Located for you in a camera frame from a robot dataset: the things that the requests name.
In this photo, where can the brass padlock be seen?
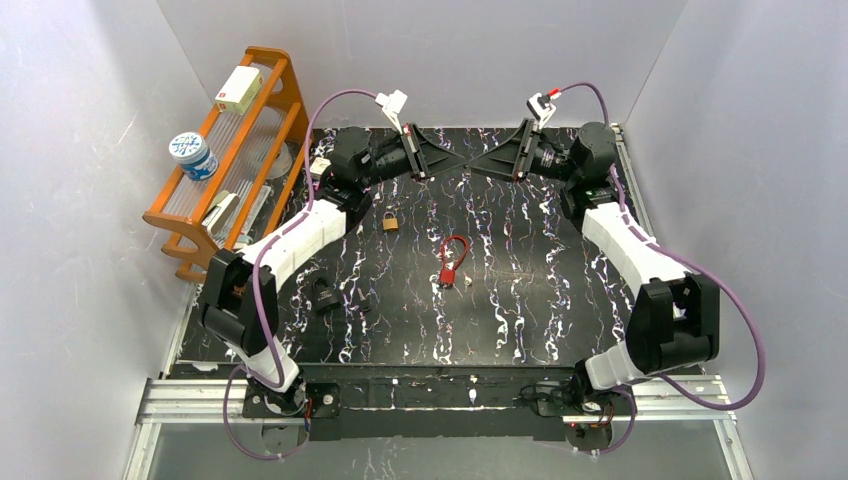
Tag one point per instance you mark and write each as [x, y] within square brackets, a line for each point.
[390, 222]

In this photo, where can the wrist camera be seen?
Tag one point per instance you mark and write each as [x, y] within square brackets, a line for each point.
[542, 108]
[391, 106]

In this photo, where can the white green box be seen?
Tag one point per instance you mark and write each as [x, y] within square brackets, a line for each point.
[239, 91]

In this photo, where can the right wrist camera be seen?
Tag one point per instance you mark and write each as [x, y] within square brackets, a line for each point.
[542, 108]

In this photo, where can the blue white round jar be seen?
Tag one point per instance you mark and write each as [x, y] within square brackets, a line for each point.
[194, 156]

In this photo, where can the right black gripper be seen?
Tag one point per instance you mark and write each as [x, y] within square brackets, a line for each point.
[523, 151]

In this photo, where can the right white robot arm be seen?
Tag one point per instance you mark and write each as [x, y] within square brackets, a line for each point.
[675, 319]

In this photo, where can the black padlock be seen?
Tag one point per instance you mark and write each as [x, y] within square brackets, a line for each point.
[324, 296]

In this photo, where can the black padlock key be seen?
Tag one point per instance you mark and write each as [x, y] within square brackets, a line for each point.
[363, 301]

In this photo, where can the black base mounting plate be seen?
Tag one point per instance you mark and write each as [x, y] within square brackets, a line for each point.
[458, 407]

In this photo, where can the orange wooden shelf rack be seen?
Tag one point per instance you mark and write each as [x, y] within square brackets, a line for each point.
[246, 146]

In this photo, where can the small white cardboard box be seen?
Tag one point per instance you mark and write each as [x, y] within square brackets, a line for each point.
[319, 165]

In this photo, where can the red cable padlock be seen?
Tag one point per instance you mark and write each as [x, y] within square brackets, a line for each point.
[449, 264]

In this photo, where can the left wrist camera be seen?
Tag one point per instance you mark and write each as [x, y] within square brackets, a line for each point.
[391, 106]

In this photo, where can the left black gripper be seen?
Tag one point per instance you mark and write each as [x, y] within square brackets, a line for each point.
[414, 153]

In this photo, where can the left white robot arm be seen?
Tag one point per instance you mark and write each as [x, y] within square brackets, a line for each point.
[238, 301]

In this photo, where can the white stapler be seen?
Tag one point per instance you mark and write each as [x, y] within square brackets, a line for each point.
[222, 207]

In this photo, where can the clear glass bowl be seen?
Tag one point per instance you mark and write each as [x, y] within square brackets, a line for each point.
[282, 163]

